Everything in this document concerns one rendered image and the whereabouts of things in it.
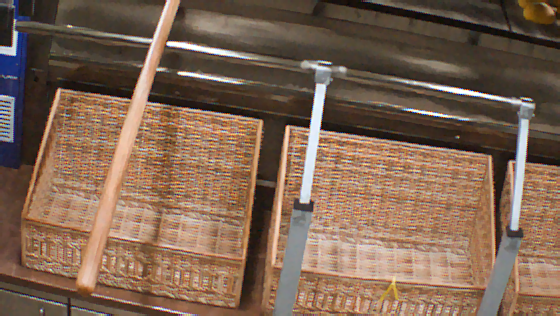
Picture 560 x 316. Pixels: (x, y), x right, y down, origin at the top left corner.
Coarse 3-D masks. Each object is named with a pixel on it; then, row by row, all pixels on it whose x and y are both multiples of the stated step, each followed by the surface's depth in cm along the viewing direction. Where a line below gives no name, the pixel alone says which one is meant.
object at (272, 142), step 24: (120, 96) 315; (264, 120) 316; (288, 120) 316; (240, 144) 316; (264, 144) 316; (432, 144) 316; (240, 168) 317; (264, 168) 317; (480, 168) 317; (504, 168) 317; (552, 192) 318
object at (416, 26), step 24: (240, 0) 299; (264, 0) 298; (288, 0) 298; (312, 0) 298; (336, 0) 300; (384, 24) 299; (408, 24) 299; (432, 24) 298; (456, 24) 300; (504, 48) 300; (528, 48) 299; (552, 48) 299
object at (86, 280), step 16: (176, 0) 278; (160, 32) 260; (160, 48) 254; (144, 64) 246; (144, 80) 238; (144, 96) 233; (128, 112) 226; (128, 128) 220; (128, 144) 215; (112, 160) 210; (128, 160) 212; (112, 176) 204; (112, 192) 199; (112, 208) 196; (96, 224) 190; (96, 240) 185; (96, 256) 181; (80, 272) 177; (96, 272) 178; (80, 288) 174
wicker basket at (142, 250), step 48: (96, 96) 308; (48, 144) 299; (96, 144) 310; (144, 144) 311; (192, 144) 310; (48, 192) 308; (96, 192) 313; (192, 192) 313; (240, 192) 313; (48, 240) 274; (144, 240) 299; (192, 240) 303; (240, 240) 307; (144, 288) 278; (192, 288) 278; (240, 288) 277
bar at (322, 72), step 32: (32, 32) 264; (64, 32) 264; (96, 32) 264; (256, 64) 265; (288, 64) 265; (320, 64) 265; (320, 96) 264; (448, 96) 266; (480, 96) 265; (512, 224) 257; (288, 256) 259; (512, 256) 257; (288, 288) 263
